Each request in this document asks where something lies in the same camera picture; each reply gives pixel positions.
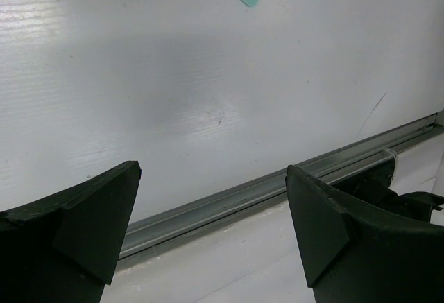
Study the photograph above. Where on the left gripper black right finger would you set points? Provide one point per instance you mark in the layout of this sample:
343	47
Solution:
371	245

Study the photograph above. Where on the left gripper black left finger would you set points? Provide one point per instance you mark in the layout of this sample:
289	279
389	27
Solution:
65	247

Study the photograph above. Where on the aluminium rail frame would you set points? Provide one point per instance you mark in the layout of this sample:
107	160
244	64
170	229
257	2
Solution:
332	167

